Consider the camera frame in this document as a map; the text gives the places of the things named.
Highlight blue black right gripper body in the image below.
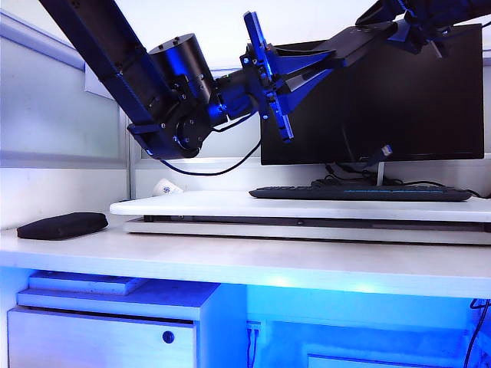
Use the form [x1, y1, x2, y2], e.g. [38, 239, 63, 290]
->
[386, 0, 473, 59]

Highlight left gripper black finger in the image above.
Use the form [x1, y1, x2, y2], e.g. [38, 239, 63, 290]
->
[272, 37, 340, 74]

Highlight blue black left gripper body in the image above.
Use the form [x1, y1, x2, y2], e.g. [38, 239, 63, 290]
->
[213, 11, 295, 145]

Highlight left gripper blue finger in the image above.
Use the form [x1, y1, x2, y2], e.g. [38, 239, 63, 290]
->
[281, 56, 345, 115]

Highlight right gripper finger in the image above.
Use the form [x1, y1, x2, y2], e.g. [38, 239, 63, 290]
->
[354, 0, 407, 28]

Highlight black usb data cable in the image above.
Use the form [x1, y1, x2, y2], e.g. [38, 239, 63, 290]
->
[341, 38, 443, 169]

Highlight black computer monitor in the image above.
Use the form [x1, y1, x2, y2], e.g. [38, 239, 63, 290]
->
[259, 23, 485, 166]

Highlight black keyboard with blue keys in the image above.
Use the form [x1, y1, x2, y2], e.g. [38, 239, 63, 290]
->
[249, 185, 473, 203]

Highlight white desk riser board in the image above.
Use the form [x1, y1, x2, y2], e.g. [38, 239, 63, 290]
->
[109, 190, 491, 224]

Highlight white paper cup blue logo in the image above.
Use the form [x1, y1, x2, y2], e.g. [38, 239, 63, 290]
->
[153, 177, 185, 197]

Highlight grey desk riser base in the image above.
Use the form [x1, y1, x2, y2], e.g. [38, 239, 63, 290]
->
[122, 215, 491, 246]

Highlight black soft pouch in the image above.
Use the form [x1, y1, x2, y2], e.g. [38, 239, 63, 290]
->
[16, 212, 110, 241]

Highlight flat white board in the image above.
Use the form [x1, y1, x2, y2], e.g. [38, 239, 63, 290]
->
[28, 270, 150, 297]

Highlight white drawer cabinet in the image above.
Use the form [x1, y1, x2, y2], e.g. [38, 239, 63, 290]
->
[6, 281, 222, 368]

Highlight black monitor cables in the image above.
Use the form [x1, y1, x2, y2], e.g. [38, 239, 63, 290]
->
[324, 163, 379, 183]

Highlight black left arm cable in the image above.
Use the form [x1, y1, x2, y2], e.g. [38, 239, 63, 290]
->
[160, 110, 262, 178]

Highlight silver partition corner post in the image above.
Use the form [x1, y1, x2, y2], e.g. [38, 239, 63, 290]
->
[118, 103, 143, 200]

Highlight grey partition bracket box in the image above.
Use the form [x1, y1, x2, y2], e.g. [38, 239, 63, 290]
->
[83, 63, 116, 101]

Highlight frosted partition screen with bracket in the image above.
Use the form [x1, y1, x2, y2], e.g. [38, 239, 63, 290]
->
[0, 9, 128, 169]

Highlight wall socket with plugs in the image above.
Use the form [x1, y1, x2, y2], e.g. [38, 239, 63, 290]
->
[245, 322, 263, 368]

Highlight black hanging cable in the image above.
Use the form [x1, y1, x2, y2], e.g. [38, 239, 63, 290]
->
[461, 298, 491, 368]

